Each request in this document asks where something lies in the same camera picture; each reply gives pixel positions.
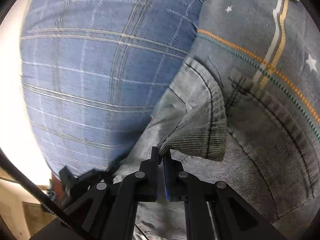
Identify blue plaid pillow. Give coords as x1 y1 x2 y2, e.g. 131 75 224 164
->
21 0 205 176

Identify grey denim pants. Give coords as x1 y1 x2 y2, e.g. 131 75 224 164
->
116 58 319 239

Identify grey star patterned bedsheet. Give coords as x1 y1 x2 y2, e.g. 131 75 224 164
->
190 0 319 138

